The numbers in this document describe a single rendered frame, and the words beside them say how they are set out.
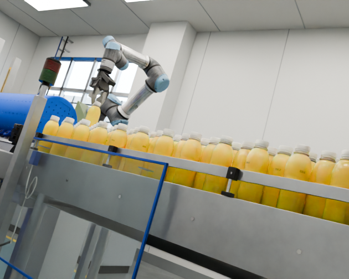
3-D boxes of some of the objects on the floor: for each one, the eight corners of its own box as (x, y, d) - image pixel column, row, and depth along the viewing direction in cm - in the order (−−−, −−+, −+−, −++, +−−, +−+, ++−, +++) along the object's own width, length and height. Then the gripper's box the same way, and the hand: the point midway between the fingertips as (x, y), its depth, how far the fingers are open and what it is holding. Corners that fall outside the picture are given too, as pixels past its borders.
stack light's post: (-63, 387, 126) (42, 98, 145) (-58, 393, 124) (47, 99, 143) (-75, 389, 123) (34, 94, 142) (-71, 396, 121) (39, 95, 140)
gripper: (107, 73, 202) (95, 109, 198) (92, 65, 193) (79, 101, 190) (117, 73, 197) (106, 110, 193) (102, 64, 188) (89, 102, 184)
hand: (97, 103), depth 190 cm, fingers closed on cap, 4 cm apart
